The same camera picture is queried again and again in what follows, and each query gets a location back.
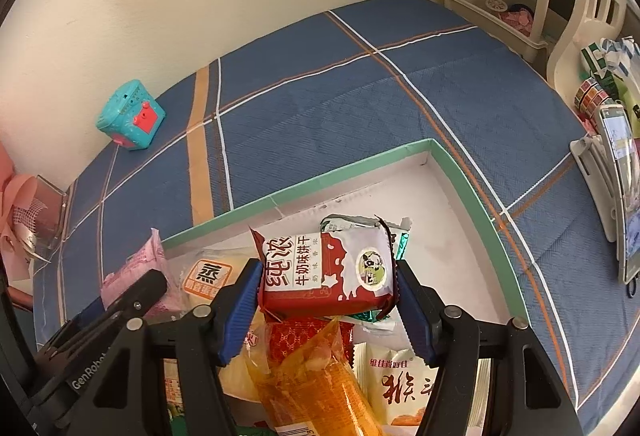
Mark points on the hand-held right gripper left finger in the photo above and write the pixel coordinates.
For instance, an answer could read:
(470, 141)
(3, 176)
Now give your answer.
(240, 311)

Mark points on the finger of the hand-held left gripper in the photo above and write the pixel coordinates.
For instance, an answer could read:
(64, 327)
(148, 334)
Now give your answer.
(145, 288)

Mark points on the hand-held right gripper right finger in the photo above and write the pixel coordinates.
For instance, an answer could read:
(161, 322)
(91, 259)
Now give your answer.
(415, 311)

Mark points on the pink snack packet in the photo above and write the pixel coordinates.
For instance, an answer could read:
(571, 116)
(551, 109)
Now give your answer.
(145, 251)

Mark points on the clear steamed bun packet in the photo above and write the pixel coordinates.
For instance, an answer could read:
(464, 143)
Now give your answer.
(205, 276)

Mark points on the long red wafer packet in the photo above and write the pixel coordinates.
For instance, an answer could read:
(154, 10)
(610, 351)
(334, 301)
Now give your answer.
(290, 336)

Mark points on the white red-print snack packet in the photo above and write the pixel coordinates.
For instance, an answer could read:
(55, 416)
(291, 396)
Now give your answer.
(395, 381)

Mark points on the red biscuit packet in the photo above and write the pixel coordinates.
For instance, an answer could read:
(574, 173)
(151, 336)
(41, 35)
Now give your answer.
(310, 281)

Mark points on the green biscuit packet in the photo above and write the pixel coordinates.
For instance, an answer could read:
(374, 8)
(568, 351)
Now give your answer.
(395, 236)

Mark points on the green-rimmed white box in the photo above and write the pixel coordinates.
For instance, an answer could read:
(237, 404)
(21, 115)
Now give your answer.
(450, 226)

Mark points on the yellow bread packet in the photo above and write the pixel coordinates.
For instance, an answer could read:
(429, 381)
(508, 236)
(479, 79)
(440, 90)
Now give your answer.
(310, 391)

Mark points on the pink paper flower bouquet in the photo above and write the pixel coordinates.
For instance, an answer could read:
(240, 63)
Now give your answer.
(20, 196)

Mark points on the teal toy box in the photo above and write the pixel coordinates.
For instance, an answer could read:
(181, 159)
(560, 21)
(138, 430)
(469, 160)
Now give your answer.
(130, 116)

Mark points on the white phone stand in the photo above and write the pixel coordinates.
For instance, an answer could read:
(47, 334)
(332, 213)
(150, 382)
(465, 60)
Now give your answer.
(592, 176)

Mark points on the blue plaid tablecloth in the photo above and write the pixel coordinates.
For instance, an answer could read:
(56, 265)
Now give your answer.
(350, 91)

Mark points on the smartphone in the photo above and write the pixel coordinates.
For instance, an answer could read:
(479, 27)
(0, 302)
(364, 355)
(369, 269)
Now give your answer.
(620, 176)

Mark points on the row of patterned tape rolls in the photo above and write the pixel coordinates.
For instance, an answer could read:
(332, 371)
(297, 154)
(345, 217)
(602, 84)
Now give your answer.
(592, 93)

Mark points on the green white carton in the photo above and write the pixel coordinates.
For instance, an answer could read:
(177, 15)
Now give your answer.
(592, 61)

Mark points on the pink small trinkets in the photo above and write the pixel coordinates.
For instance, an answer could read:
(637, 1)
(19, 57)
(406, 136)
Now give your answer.
(519, 20)

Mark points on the white round lid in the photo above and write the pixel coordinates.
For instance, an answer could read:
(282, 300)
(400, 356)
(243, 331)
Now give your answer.
(496, 4)

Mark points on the crumpled printed paper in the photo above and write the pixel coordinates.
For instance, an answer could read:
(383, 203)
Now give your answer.
(622, 56)

